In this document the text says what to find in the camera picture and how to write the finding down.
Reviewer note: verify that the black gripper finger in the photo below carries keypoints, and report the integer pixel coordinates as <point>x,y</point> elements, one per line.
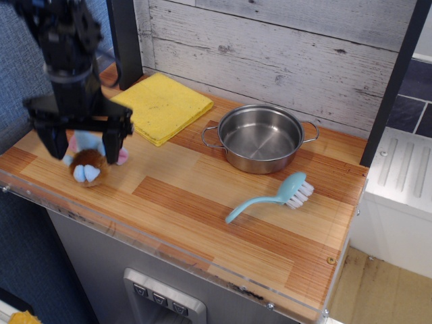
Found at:
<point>55,140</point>
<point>114,151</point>

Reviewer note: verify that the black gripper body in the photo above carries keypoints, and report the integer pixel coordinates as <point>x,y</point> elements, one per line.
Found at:
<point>77,103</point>

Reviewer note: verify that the blue brown plush toy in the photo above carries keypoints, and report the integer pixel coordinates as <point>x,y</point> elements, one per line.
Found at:
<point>88,165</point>

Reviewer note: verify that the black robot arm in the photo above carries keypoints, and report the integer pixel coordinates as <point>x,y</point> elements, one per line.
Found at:
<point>68,37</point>

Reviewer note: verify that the stainless steel pan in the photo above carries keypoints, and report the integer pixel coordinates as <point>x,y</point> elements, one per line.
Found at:
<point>258,139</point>

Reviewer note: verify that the yellow folded cloth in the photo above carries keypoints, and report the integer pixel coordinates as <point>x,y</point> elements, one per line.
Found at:
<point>162,107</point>

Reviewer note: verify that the clear acrylic table edge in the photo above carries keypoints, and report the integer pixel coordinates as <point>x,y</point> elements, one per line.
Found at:
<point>312,237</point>

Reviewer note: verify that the grey cabinet with dispenser panel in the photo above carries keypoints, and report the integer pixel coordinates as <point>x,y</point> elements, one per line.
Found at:
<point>178,273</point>

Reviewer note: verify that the yellow object bottom left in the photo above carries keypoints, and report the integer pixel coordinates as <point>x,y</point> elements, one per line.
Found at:
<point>23,318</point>

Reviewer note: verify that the light blue dish brush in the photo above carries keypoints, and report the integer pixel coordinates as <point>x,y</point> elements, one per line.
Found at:
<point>294,191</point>

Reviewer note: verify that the white toy sink drainboard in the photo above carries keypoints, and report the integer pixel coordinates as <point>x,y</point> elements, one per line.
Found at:
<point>393,221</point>

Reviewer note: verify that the dark left vertical post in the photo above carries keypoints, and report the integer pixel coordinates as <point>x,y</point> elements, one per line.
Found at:
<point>124,34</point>

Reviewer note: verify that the dark vertical post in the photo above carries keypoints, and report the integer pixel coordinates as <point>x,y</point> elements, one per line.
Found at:
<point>124,34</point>
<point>410,40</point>

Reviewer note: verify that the dark right vertical post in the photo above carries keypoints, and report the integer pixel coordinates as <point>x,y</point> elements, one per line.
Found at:
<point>410,40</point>

